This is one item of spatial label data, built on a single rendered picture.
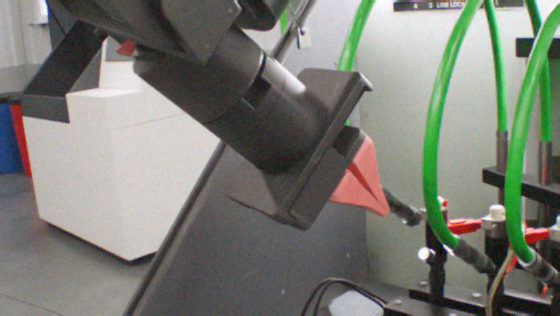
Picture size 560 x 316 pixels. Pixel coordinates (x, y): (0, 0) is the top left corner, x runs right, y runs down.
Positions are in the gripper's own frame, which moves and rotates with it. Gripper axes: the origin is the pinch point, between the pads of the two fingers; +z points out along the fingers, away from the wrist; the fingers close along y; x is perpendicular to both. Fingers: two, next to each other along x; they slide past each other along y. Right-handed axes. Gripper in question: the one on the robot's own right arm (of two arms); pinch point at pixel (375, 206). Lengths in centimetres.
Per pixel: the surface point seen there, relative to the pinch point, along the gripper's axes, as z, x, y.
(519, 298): 37.2, 9.8, 5.3
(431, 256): 28.0, 17.6, 4.3
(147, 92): 88, 300, 45
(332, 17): 20, 55, 35
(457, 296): 36.3, 17.6, 2.4
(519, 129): 9.9, -0.2, 13.2
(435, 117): 7.5, 7.1, 11.8
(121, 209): 111, 295, -16
